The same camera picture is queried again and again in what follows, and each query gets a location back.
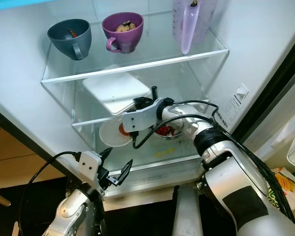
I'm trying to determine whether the clear container with white lid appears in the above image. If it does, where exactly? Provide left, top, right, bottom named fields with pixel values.
left=82, top=76, right=141, bottom=116

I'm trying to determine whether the clear glass fridge shelf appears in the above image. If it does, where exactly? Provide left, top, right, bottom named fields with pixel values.
left=40, top=10, right=229, bottom=84
left=71, top=74, right=209, bottom=127

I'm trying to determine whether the grey steel fridge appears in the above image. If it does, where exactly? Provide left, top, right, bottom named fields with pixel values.
left=0, top=0, right=295, bottom=202

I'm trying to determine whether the white bowl with fruit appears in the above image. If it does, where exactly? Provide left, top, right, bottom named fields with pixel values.
left=98, top=120, right=133, bottom=148

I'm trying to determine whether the orange red round fruit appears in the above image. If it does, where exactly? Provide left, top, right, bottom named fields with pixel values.
left=118, top=123, right=131, bottom=136

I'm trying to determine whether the steel bowl of red fruit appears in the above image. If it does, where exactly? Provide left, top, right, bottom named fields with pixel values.
left=152, top=124, right=185, bottom=140

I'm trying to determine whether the purple mug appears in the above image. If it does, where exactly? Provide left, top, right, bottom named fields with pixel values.
left=101, top=12, right=145, bottom=55

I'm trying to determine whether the dark blue-grey mug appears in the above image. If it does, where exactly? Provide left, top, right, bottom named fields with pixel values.
left=47, top=19, right=93, bottom=61

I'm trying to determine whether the yellow green juice carton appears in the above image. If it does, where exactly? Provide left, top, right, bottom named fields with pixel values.
left=270, top=166, right=295, bottom=207

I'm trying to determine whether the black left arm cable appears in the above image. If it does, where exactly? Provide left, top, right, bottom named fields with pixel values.
left=18, top=151, right=82, bottom=236

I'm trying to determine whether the white fridge light switch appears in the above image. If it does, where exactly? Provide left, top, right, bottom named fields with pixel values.
left=234, top=83, right=250, bottom=99

